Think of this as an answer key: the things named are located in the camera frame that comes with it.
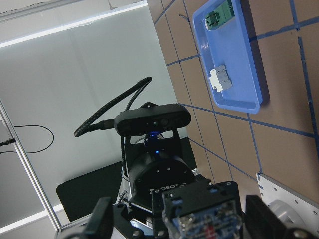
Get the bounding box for red emergency stop button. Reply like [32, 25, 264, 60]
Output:
[162, 191, 243, 239]

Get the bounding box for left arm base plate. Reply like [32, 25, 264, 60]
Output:
[256, 173, 319, 236]

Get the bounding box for green terminal block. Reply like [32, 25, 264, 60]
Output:
[205, 0, 235, 30]

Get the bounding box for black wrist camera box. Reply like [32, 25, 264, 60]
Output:
[114, 104, 191, 136]

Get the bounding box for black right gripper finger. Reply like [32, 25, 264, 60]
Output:
[245, 195, 294, 239]

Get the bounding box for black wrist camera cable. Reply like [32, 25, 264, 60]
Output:
[73, 76, 153, 175]

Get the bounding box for blue plastic tray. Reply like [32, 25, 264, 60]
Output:
[192, 0, 263, 114]

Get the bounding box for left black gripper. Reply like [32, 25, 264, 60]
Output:
[82, 151, 240, 239]

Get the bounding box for white circuit breaker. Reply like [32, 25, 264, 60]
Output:
[209, 65, 232, 93]

